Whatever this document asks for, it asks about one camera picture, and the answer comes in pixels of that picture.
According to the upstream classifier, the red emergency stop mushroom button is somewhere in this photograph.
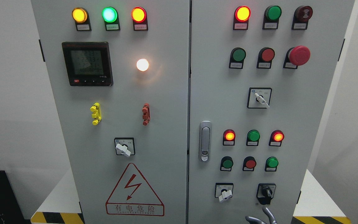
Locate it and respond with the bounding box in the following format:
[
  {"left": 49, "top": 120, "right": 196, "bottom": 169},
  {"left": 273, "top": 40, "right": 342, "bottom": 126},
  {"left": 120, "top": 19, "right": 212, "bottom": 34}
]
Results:
[{"left": 283, "top": 45, "right": 311, "bottom": 69}]

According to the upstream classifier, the right grey cabinet door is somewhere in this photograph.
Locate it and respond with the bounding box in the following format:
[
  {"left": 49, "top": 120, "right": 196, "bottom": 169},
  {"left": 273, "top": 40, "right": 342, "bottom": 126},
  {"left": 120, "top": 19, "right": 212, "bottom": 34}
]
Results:
[{"left": 188, "top": 0, "right": 354, "bottom": 224}]

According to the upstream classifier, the left door white selector switch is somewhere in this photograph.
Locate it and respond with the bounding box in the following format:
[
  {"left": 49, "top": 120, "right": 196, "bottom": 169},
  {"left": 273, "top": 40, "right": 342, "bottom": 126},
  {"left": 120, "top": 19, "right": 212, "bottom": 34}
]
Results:
[{"left": 114, "top": 137, "right": 135, "bottom": 157}]

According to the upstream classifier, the red terminal connector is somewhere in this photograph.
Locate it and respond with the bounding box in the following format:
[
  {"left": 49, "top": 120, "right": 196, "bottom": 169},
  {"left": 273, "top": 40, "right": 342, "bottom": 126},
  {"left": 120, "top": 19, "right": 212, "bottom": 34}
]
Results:
[{"left": 142, "top": 103, "right": 150, "bottom": 126}]

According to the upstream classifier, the red push button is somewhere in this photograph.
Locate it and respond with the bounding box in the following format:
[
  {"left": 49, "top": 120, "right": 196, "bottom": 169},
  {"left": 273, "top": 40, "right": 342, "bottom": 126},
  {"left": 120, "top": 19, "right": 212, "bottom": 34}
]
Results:
[
  {"left": 242, "top": 156, "right": 257, "bottom": 171},
  {"left": 257, "top": 47, "right": 275, "bottom": 69}
]

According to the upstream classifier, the green indicator top right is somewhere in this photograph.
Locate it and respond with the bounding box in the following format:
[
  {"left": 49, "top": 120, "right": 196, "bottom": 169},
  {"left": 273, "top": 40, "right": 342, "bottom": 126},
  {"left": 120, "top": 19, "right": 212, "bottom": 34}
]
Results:
[{"left": 262, "top": 5, "right": 282, "bottom": 30}]

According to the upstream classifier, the lower green indicator light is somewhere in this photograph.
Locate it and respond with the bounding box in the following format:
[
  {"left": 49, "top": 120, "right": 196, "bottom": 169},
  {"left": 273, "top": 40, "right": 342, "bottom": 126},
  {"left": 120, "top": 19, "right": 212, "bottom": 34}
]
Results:
[{"left": 246, "top": 129, "right": 260, "bottom": 146}]

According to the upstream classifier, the white platform with hazard stripes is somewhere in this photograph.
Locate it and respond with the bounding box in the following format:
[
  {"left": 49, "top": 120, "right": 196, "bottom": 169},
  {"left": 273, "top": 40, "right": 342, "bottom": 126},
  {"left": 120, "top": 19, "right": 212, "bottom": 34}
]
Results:
[{"left": 30, "top": 170, "right": 351, "bottom": 224}]

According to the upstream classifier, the silver door latch handle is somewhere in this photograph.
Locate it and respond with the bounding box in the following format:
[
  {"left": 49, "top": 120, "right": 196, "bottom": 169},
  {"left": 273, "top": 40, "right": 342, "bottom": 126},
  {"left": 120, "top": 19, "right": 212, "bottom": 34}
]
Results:
[{"left": 199, "top": 121, "right": 212, "bottom": 162}]

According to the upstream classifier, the red electrical hazard warning sign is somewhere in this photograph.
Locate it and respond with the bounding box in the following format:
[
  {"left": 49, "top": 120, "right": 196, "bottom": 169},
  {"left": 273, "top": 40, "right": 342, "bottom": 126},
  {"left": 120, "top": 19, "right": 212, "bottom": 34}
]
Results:
[{"left": 105, "top": 163, "right": 165, "bottom": 217}]

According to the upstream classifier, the lower red push button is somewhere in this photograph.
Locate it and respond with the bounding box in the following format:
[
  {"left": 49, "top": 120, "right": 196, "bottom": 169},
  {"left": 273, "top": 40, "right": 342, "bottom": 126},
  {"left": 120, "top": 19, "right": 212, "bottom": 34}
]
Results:
[{"left": 242, "top": 156, "right": 257, "bottom": 171}]

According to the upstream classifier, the lower white selector switch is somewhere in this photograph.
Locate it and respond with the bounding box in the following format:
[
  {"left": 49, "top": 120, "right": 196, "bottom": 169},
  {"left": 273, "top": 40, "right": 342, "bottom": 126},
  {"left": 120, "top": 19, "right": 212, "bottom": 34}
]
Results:
[{"left": 215, "top": 182, "right": 234, "bottom": 203}]

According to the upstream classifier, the red indicator light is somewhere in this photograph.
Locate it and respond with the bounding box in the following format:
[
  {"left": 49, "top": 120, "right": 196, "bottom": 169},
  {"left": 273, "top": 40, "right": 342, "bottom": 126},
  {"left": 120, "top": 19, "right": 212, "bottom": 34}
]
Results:
[
  {"left": 223, "top": 129, "right": 236, "bottom": 146},
  {"left": 269, "top": 130, "right": 285, "bottom": 147}
]

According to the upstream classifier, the left grey cabinet door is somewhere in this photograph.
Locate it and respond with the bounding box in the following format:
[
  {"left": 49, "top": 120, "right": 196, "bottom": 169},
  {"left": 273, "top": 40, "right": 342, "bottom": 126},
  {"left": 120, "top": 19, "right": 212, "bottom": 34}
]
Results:
[{"left": 31, "top": 0, "right": 190, "bottom": 224}]

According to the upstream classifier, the green indicator light top left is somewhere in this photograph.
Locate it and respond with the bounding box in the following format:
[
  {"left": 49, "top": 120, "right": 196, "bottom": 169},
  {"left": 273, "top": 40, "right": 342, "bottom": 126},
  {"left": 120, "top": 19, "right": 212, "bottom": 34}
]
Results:
[{"left": 101, "top": 7, "right": 121, "bottom": 31}]

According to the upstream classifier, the red lit indicator top right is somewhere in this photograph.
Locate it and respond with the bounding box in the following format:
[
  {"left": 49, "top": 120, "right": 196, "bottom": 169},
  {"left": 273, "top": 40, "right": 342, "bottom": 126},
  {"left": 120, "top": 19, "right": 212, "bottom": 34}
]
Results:
[{"left": 233, "top": 5, "right": 251, "bottom": 30}]

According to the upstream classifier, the white glowing indicator lamp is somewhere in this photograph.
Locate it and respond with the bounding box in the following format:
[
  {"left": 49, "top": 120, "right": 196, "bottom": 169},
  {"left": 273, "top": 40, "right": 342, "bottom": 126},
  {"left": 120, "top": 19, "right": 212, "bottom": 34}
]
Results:
[{"left": 136, "top": 58, "right": 149, "bottom": 72}]

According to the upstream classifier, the black rotary knob switch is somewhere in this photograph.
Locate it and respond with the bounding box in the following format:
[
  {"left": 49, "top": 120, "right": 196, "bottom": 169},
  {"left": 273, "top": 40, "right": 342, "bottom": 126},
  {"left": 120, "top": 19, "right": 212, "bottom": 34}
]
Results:
[{"left": 256, "top": 183, "right": 277, "bottom": 205}]

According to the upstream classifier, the dark red buzzer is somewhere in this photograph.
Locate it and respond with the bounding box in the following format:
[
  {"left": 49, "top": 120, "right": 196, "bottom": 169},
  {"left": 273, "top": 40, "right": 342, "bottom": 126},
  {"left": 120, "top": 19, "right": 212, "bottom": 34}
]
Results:
[{"left": 291, "top": 6, "right": 313, "bottom": 30}]

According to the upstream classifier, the yellow terminal connector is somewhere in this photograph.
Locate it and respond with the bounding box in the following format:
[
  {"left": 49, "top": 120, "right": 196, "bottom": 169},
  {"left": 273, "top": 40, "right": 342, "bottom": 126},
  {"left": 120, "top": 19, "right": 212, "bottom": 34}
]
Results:
[{"left": 90, "top": 102, "right": 101, "bottom": 126}]

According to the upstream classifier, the lower green start button left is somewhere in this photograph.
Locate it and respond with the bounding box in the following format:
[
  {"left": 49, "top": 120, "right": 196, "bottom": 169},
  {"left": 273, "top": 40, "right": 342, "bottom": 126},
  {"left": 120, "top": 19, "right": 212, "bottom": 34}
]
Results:
[{"left": 220, "top": 156, "right": 234, "bottom": 171}]

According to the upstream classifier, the lower red indicator light right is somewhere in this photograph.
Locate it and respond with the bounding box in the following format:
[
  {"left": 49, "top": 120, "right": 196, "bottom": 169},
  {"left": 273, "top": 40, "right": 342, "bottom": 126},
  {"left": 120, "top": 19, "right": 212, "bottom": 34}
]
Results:
[{"left": 269, "top": 130, "right": 285, "bottom": 147}]

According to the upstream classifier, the green push button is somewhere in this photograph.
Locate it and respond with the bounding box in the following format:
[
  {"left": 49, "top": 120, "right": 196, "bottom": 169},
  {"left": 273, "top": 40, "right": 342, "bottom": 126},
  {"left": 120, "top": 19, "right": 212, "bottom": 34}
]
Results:
[
  {"left": 229, "top": 47, "right": 246, "bottom": 69},
  {"left": 264, "top": 156, "right": 279, "bottom": 172}
]

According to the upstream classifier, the green indicator light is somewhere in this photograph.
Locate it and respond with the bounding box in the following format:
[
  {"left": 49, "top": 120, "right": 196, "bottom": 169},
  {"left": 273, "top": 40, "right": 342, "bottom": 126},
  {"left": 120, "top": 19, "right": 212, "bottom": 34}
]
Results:
[
  {"left": 246, "top": 129, "right": 260, "bottom": 146},
  {"left": 101, "top": 7, "right": 121, "bottom": 31}
]

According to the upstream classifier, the grey cabinet door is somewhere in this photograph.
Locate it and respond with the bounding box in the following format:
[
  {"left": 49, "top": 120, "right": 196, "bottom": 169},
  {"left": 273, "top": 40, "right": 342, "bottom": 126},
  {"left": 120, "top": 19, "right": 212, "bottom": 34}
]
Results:
[
  {"left": 31, "top": 0, "right": 190, "bottom": 224},
  {"left": 188, "top": 0, "right": 354, "bottom": 224}
]

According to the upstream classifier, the upper red push button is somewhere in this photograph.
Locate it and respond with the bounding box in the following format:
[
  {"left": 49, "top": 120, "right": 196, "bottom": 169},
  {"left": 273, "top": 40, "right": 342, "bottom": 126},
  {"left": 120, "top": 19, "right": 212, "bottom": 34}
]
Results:
[{"left": 257, "top": 47, "right": 275, "bottom": 69}]

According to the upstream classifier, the black digital power meter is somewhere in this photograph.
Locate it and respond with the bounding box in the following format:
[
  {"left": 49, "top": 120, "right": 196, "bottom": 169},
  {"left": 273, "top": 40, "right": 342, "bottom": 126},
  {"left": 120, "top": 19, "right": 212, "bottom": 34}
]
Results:
[{"left": 62, "top": 42, "right": 113, "bottom": 86}]

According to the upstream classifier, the lower red indicator light left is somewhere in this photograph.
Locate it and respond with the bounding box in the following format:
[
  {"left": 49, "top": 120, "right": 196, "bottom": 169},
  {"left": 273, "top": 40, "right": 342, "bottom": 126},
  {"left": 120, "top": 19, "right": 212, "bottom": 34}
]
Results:
[{"left": 223, "top": 129, "right": 236, "bottom": 146}]

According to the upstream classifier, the orange-red indicator light top left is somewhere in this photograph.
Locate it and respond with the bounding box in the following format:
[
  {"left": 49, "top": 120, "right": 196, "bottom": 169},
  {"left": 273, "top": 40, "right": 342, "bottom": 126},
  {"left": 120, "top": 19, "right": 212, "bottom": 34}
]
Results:
[{"left": 131, "top": 6, "right": 148, "bottom": 31}]

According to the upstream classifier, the yellow indicator light top left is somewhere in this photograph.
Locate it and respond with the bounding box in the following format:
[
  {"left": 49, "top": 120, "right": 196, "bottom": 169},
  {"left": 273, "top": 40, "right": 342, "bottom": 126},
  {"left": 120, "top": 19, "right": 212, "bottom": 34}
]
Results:
[{"left": 71, "top": 7, "right": 91, "bottom": 31}]

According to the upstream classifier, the upper green push button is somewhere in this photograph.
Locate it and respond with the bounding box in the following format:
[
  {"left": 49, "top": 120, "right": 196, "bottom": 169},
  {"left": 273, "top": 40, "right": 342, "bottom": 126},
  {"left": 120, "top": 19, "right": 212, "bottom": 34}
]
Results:
[{"left": 229, "top": 47, "right": 246, "bottom": 69}]

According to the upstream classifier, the upper right white selector switch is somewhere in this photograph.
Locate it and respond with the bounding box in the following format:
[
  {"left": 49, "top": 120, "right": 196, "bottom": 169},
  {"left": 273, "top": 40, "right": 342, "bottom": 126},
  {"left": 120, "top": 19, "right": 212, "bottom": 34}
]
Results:
[{"left": 247, "top": 87, "right": 272, "bottom": 108}]

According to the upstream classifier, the lower green push button right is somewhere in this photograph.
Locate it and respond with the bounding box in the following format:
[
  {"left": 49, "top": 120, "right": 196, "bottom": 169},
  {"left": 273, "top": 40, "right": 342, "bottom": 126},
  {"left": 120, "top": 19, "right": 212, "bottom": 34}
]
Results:
[{"left": 264, "top": 156, "right": 279, "bottom": 172}]

